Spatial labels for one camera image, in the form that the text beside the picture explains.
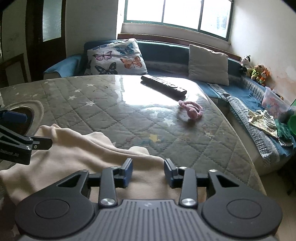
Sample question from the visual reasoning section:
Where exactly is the cream beige garment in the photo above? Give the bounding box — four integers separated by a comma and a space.
1, 124, 181, 204

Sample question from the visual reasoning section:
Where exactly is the round black induction cooktop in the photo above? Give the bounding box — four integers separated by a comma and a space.
1, 106, 34, 136

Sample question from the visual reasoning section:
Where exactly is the dark wooden cabinet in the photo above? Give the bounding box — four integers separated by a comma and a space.
0, 53, 28, 88

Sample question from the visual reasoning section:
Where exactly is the grey quilted star table cover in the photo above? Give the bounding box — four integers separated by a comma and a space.
1, 75, 264, 191

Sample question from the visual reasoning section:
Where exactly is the black remote control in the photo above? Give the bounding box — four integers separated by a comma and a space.
141, 75, 187, 97

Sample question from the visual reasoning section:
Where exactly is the dark wooden door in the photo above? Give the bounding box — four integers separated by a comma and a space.
25, 0, 66, 81

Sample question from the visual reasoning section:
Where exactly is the pale patterned clothing on sofa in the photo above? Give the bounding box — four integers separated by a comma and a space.
248, 110, 278, 138

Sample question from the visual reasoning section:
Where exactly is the blue sectional sofa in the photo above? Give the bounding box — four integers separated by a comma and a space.
44, 40, 295, 175

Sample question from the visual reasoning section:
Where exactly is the dark green clothing on sofa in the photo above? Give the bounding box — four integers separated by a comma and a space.
275, 120, 293, 147

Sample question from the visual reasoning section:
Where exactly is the grey plain pillow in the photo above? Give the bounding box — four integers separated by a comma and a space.
188, 44, 229, 86

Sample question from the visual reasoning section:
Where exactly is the butterfly print pillow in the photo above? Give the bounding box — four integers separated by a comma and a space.
84, 38, 147, 75

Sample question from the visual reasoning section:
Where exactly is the clear plastic storage box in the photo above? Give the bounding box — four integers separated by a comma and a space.
261, 87, 290, 122

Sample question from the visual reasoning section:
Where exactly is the green plastic bucket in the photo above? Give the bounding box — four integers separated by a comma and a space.
287, 114, 296, 137

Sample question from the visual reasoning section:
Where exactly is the yellow green plush toy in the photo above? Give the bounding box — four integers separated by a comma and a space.
251, 64, 265, 81

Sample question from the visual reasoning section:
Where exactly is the orange tiger plush toy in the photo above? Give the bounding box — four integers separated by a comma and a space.
258, 68, 270, 86

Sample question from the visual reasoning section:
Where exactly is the black white plush toy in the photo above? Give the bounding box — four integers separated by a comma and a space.
240, 55, 252, 77

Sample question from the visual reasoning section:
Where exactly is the green framed window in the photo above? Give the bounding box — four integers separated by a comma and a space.
124, 0, 234, 40

